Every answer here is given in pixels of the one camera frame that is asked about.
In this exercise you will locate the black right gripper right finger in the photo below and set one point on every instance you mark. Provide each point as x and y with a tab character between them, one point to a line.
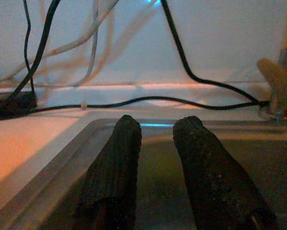
212	172

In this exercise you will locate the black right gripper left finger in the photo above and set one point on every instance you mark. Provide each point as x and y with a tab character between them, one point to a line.
117	167

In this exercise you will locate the stainless steel sink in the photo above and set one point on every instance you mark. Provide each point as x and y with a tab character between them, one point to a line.
162	172

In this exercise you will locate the metal sink faucet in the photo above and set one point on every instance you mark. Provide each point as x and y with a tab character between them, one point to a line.
277	81

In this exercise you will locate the black power adapter brick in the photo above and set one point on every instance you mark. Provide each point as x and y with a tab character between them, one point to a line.
11	105

